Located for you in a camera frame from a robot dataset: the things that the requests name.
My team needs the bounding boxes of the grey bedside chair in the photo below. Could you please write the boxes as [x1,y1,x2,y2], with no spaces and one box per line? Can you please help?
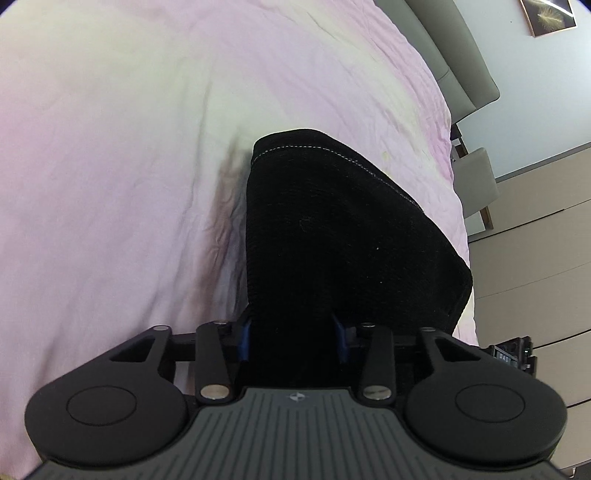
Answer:
[451,124,500,235]

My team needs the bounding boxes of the framed wall painting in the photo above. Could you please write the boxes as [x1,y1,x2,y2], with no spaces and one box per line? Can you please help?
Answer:
[520,0,576,37]

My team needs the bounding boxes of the pink floral bed cover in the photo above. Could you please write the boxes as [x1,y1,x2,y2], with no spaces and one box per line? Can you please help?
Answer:
[1,1,469,478]

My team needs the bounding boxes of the grey padded headboard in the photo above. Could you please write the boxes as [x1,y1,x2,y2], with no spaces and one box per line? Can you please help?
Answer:
[376,0,500,124]

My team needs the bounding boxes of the beige built-in wardrobe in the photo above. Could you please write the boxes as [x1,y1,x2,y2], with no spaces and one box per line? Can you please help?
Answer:
[470,149,590,469]

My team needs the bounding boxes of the black pants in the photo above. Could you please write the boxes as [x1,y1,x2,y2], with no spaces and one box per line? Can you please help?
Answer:
[243,128,474,388]

